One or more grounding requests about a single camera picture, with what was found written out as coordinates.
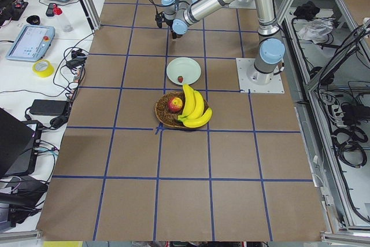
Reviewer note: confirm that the red apple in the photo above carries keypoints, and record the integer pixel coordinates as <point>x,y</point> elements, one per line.
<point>175,105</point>

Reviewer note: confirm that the wicker basket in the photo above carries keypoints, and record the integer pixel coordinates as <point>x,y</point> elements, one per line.
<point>170,119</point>

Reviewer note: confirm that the light green plate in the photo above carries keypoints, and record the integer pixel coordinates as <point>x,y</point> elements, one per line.
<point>183,66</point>

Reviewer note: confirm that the black power adapter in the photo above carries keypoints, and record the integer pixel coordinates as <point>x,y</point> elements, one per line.
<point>45,107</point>

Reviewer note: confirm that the yellow banana bunch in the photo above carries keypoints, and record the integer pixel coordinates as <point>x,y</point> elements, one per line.
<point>194,114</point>

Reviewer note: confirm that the black laptop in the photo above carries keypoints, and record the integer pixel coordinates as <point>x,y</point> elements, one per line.
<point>19,140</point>

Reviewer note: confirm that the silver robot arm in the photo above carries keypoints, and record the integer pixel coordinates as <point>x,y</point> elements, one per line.
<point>179,15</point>

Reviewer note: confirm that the clear bottle red cap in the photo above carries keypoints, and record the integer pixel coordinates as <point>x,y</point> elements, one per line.
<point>62,19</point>

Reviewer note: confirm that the yellow tape roll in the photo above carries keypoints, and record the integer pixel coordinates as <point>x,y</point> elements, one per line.
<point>43,68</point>

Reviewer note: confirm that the teach pendant near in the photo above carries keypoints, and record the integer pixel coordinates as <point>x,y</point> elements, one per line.
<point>32,43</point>

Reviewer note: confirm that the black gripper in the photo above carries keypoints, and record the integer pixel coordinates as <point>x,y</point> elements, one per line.
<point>174,33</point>

